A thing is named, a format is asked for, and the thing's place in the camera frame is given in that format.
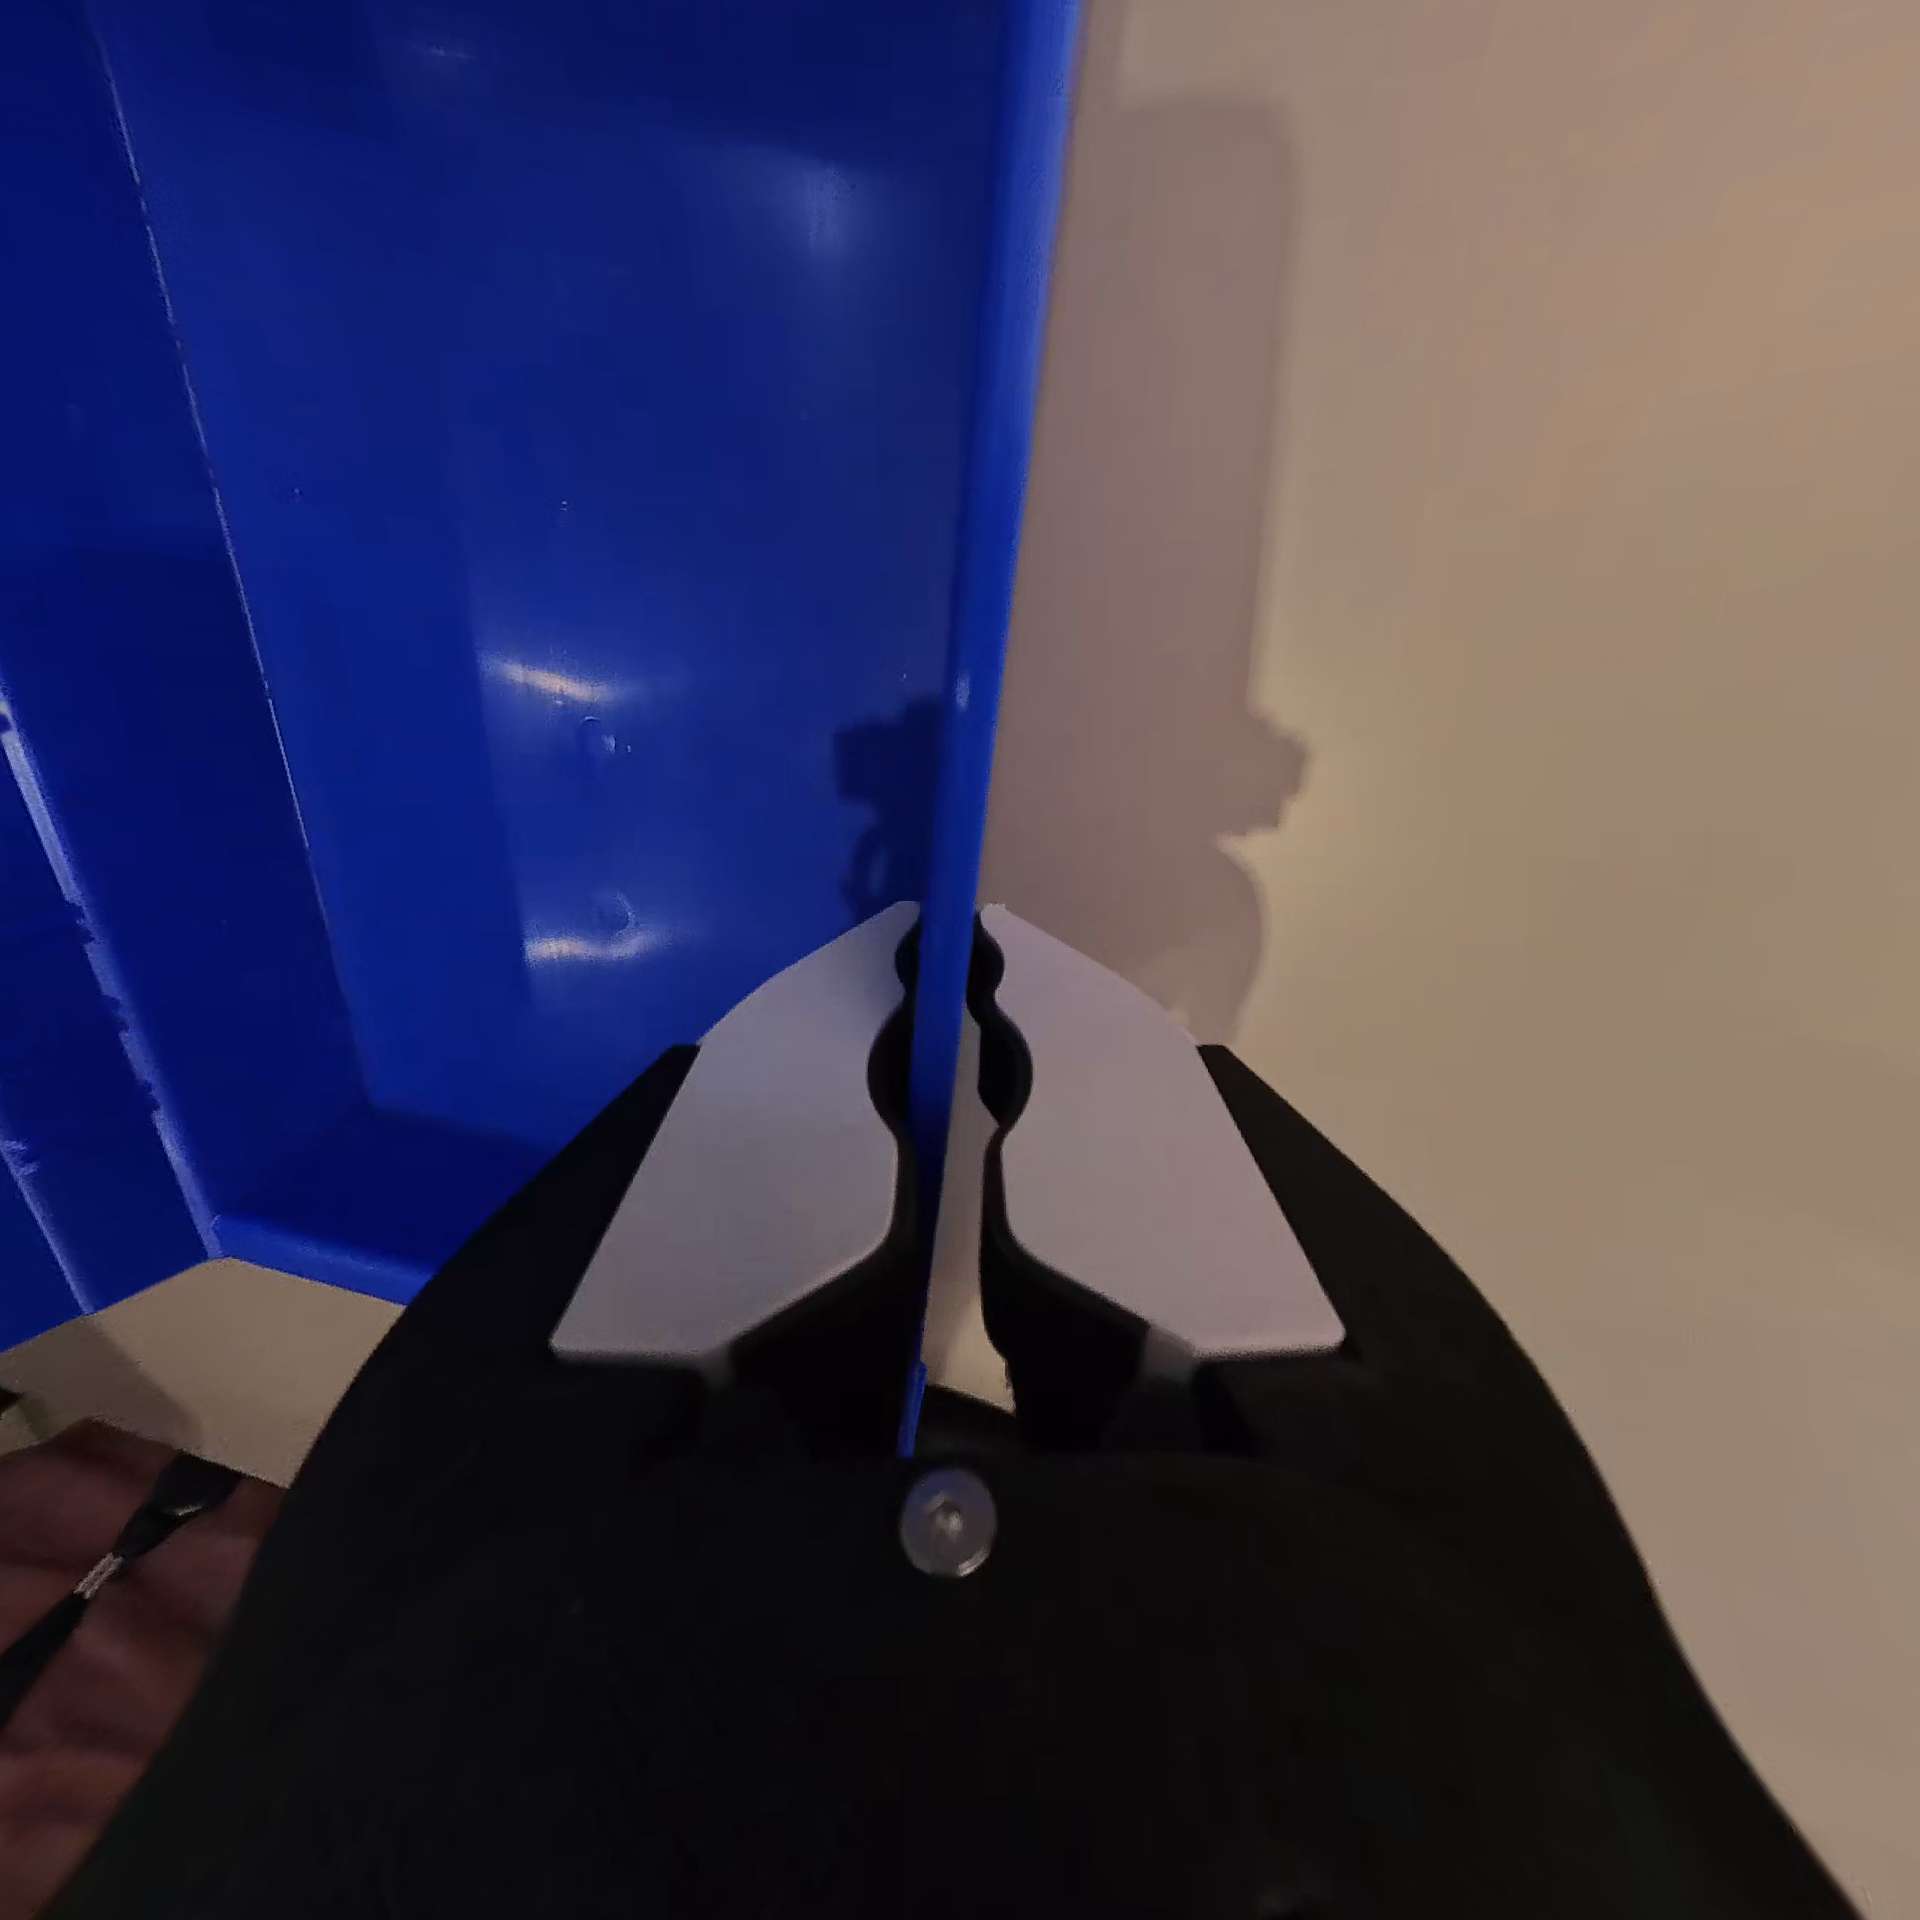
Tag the blue plastic bin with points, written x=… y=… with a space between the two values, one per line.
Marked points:
x=541 y=604

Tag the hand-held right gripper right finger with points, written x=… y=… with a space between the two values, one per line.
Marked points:
x=1174 y=1201

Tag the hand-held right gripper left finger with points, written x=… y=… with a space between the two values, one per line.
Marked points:
x=750 y=1201

